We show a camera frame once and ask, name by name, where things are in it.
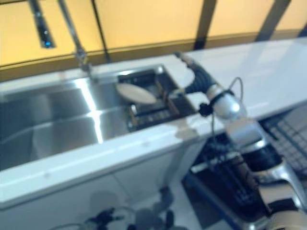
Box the right robot hand dark palm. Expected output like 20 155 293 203
169 52 216 99

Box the left robot hand dark palm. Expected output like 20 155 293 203
87 207 122 226

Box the black dish drying rack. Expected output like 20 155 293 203
117 69 190 131

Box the stainless steel sink basin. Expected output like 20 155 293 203
0 64 200 172

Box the chrome pull-down faucet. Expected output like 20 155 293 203
28 0 94 77

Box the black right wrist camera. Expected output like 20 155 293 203
198 102 213 117

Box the dark window frame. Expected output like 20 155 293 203
0 0 307 70

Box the dark wire dishwasher rack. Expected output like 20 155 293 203
191 107 307 216

